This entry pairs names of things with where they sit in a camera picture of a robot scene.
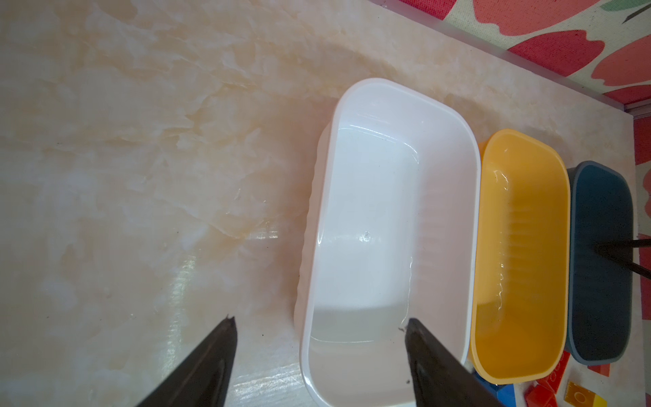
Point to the yellow plastic container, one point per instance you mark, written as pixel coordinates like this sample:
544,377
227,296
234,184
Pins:
520,305

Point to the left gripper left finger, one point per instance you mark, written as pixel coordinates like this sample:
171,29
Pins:
202,379

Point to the dark teal plastic container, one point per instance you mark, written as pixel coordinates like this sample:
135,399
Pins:
600,291

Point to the small red lego brick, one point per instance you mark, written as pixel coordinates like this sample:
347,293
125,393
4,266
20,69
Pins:
603,370

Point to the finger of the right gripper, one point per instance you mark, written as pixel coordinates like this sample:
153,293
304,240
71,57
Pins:
631,266
622,249

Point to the red lego brick middle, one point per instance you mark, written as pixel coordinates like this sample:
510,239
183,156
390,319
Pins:
540,396

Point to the blue lego brick center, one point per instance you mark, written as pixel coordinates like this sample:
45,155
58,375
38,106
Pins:
505,394

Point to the white plastic container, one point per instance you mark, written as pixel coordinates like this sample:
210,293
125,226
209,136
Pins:
390,236

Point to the yellow lego brick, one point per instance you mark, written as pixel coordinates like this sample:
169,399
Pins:
578,396

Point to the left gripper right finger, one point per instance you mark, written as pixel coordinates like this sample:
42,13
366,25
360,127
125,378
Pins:
438,378

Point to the red lego brick upper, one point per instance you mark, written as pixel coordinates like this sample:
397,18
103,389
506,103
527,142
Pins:
553,380

